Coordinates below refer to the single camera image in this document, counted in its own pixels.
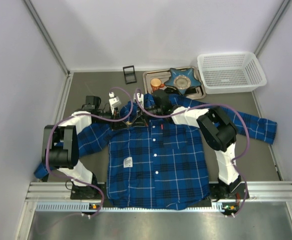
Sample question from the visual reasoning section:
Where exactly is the blue plaid shirt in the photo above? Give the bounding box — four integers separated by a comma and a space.
34, 92, 278, 211

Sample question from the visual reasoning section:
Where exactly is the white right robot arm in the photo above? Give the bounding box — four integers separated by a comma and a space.
134, 89, 242, 200

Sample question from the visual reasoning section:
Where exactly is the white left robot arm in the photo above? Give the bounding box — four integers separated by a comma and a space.
42, 92, 125, 200

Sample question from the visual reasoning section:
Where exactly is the black brooch box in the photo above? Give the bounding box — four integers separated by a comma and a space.
123, 65, 137, 85

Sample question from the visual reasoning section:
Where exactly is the orange cup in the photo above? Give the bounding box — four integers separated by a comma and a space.
150, 78, 165, 93

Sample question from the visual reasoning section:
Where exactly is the blue star-shaped dish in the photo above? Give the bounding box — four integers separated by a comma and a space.
164, 67, 201, 95

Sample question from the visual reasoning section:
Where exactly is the silver metal tray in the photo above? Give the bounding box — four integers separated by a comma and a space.
143, 66, 206, 100

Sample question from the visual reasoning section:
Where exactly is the white plastic basket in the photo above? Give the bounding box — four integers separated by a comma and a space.
197, 51, 267, 95

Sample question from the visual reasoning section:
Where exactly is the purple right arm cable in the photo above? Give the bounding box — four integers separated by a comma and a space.
135, 87, 251, 218

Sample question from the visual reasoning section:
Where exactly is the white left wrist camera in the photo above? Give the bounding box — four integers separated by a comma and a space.
109, 92, 121, 114

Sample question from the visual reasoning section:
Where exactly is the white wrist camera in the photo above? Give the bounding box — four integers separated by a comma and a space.
109, 92, 121, 114
133, 93, 144, 107

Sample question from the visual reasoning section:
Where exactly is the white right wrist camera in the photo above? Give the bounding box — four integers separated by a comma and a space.
133, 93, 144, 107

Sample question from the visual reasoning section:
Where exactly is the aluminium frame rail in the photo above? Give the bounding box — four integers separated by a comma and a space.
25, 181, 292, 213

